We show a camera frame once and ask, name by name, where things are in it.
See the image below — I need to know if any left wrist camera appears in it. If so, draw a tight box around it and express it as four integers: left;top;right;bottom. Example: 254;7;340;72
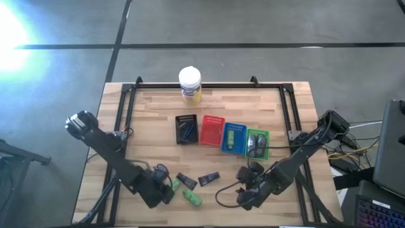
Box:
151;163;170;183

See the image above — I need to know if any computer monitor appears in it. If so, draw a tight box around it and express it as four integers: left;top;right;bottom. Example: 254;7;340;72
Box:
372;99;405;200

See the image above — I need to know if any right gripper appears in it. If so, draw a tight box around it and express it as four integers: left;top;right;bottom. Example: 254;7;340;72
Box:
235;166;281;211

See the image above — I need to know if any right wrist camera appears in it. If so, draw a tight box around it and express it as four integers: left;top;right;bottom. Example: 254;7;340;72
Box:
251;161;265;175

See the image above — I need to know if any Lysol disinfecting wipes canister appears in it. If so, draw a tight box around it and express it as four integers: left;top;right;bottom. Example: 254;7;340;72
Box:
178;65;203;106

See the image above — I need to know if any red plastic basket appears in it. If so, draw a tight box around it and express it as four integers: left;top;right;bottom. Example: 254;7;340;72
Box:
199;115;226;147

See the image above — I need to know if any green plastic basket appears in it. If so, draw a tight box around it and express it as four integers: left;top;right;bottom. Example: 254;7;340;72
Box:
245;128;270;161

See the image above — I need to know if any black strap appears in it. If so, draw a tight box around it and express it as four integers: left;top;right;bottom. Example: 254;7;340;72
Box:
333;167;376;191

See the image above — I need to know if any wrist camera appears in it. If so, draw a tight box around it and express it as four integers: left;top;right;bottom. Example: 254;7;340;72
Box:
251;161;265;175
151;163;170;183

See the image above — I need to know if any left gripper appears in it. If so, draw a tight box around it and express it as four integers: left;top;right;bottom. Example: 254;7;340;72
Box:
136;172;175;209

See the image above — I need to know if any dark battery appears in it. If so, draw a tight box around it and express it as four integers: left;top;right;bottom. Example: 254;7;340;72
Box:
176;172;198;191

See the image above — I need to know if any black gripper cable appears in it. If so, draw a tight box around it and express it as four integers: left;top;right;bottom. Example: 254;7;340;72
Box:
215;181;254;209

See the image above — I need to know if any black metal stand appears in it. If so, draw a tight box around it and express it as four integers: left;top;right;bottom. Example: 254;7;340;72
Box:
0;139;51;167

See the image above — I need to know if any blue plastic basket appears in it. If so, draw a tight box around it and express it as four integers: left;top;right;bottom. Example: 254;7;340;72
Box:
220;122;248;156

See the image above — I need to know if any yellow cable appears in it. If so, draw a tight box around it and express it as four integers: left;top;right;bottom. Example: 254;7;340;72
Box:
327;144;380;161

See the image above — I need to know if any computer keyboard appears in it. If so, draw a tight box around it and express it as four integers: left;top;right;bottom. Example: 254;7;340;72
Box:
354;180;405;228

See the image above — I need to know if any black metal table frame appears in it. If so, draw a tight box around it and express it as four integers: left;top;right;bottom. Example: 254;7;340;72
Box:
96;80;341;227

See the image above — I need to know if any black plastic basket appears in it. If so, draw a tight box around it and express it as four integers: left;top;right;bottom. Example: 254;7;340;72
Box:
175;113;200;146

